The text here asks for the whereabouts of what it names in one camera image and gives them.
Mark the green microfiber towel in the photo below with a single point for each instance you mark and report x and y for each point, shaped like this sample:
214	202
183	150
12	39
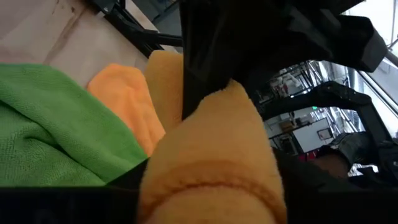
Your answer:
46	124

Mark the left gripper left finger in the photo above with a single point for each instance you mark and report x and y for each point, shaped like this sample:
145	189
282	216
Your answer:
130	177

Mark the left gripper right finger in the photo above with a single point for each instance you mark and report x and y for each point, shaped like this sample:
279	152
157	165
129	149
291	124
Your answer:
295	180

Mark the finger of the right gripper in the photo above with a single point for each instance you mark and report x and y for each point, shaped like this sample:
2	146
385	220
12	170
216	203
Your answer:
202	46

